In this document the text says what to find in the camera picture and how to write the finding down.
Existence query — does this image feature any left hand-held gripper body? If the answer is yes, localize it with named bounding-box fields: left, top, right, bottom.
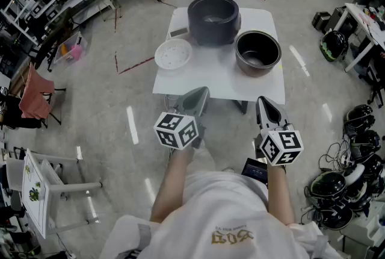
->
left=153, top=106, right=208, bottom=151

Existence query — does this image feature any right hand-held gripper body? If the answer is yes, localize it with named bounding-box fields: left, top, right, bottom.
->
left=254, top=121, right=305, bottom=167

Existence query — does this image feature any black pot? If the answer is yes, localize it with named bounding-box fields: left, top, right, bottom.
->
left=233, top=30, right=283, bottom=78

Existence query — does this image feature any white perforated steam tray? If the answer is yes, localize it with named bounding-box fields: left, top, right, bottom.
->
left=154, top=38, right=193, bottom=70

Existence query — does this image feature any black rice cooker body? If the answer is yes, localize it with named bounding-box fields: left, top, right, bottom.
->
left=182, top=0, right=242, bottom=48

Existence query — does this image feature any person's left forearm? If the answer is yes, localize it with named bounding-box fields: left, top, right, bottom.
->
left=149, top=145, right=195, bottom=224

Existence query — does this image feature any person's right forearm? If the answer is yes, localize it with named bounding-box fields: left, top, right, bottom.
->
left=265, top=163, right=297, bottom=226

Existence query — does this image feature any black waist display device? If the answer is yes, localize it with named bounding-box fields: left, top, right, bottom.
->
left=241, top=157, right=269, bottom=185

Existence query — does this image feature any pile of black helmets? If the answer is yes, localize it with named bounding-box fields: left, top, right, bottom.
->
left=303, top=104, right=385, bottom=232

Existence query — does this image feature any person's white shirt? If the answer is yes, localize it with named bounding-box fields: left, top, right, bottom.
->
left=99, top=143, right=347, bottom=259

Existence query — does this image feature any black helmet green pattern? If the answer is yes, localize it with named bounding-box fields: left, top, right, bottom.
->
left=319, top=30, right=350, bottom=63

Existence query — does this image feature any black office chair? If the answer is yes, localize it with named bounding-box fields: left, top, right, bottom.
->
left=366, top=64, right=385, bottom=108

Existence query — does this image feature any black equipment case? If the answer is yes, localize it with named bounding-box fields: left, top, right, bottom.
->
left=311, top=10, right=332, bottom=31

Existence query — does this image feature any white plastic organizer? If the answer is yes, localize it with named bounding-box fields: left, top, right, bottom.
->
left=339, top=200, right=385, bottom=259

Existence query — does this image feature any clear plastic storage box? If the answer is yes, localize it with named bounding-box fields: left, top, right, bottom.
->
left=53, top=31, right=89, bottom=67

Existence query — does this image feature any white desk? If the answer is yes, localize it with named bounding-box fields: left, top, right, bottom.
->
left=343, top=2, right=385, bottom=73

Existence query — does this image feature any red fabric folding chair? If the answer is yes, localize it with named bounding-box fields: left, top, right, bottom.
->
left=18, top=62, right=67, bottom=130

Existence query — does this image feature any white floral print table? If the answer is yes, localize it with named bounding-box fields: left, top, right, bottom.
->
left=5, top=148, right=103, bottom=240

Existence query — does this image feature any tangle of cables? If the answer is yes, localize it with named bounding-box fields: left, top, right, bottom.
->
left=318, top=134, right=356, bottom=175

